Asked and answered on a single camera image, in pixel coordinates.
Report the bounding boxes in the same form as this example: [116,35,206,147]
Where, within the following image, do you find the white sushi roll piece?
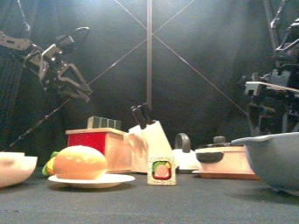
[146,156,178,186]

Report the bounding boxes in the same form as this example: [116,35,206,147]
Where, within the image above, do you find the grey blue bowl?
[230,131,299,197]

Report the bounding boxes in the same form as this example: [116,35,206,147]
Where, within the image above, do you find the grey toast slices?
[87,115,123,131]

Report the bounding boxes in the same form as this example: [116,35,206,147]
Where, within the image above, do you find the wooden toy pot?
[191,136,262,180]

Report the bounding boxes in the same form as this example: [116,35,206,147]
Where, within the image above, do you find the white toy kettle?
[171,132,203,173]

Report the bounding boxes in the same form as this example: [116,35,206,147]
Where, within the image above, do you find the red wooden toy toaster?
[64,127,135,173]

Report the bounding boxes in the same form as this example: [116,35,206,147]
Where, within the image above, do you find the orange toy bun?
[52,144,108,180]

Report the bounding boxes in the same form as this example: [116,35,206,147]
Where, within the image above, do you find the wooden knife block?
[123,119,175,173]

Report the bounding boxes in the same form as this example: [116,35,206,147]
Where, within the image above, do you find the green yellow toy vegetable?
[42,150,62,178]

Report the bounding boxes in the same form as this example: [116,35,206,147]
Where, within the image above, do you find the white bowl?
[0,151,39,189]

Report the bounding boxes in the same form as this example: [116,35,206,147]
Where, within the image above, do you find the white round plate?
[47,172,136,189]

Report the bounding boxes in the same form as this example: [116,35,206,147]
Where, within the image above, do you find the black handled toy knife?
[130,102,156,130]

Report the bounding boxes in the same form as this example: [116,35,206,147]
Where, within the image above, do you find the vertical metal frame pole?
[144,0,155,111]

